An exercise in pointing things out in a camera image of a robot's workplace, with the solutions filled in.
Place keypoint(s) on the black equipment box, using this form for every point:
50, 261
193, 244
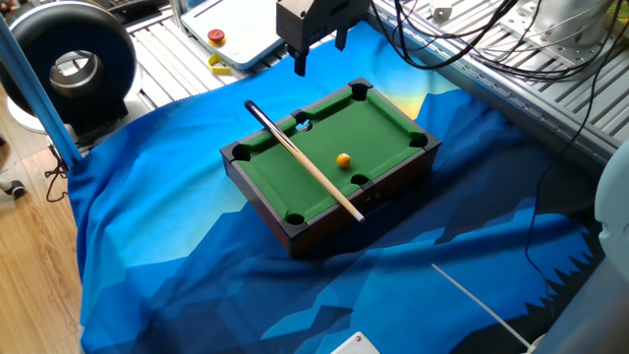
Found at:
142, 12

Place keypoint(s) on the silver aluminium post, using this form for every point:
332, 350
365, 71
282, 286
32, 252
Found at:
178, 15

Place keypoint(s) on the white plastic bracket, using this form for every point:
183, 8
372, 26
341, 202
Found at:
440, 8

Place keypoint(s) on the orange pool ball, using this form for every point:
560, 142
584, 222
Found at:
344, 160

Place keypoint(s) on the light grey switch box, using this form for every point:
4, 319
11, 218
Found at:
356, 345

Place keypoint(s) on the silver cylinder pedestal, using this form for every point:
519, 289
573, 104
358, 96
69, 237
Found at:
575, 19

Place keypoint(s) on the white zip tie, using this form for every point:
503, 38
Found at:
472, 295

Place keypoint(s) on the black caster wheel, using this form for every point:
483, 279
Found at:
17, 189

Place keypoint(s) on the yellow plastic hook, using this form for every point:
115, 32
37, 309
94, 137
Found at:
221, 70

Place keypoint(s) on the grey Schunk gripper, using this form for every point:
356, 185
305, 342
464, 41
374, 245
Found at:
319, 22

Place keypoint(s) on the red emergency stop button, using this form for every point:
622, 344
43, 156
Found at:
216, 35

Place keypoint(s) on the blue mountain print cloth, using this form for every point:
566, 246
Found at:
172, 196

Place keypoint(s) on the mini pool table green felt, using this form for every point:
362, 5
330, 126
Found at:
373, 133

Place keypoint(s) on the blue aluminium post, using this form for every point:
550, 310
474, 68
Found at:
34, 93

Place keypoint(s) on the grey aluminium rail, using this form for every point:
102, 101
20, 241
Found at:
516, 110

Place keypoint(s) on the black round fan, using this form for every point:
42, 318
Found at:
115, 74

